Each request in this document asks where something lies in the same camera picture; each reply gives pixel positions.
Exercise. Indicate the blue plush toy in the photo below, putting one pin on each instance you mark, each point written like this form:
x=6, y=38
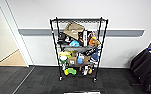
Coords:
x=74, y=43

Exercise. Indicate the small blue box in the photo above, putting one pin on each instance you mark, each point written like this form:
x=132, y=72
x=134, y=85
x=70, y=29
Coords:
x=80, y=59

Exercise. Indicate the black bag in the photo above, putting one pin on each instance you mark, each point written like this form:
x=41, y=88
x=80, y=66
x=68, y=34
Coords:
x=62, y=37

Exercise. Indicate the black shoe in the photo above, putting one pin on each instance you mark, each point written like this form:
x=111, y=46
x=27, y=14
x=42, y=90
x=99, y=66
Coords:
x=91, y=50

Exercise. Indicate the brown paper bag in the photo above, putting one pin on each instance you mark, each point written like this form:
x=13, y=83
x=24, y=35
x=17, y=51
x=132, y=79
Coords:
x=73, y=28

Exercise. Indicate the yellow green toy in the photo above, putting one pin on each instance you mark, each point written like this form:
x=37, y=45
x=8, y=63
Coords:
x=70, y=71

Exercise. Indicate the orange white toy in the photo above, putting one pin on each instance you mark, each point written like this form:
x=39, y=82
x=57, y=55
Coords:
x=87, y=70

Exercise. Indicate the black chair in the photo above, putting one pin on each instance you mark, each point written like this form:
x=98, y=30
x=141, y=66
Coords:
x=144, y=70

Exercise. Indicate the white door frame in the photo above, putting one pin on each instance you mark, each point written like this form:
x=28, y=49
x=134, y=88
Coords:
x=16, y=30

